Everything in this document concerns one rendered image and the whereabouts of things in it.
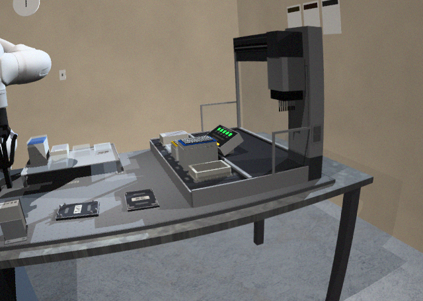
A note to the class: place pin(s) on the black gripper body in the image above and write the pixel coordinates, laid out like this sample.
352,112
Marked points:
4,122

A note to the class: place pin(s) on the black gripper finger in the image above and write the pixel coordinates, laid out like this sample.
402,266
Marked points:
2,167
12,156

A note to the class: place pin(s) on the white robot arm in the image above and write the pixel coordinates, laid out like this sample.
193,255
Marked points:
20,64

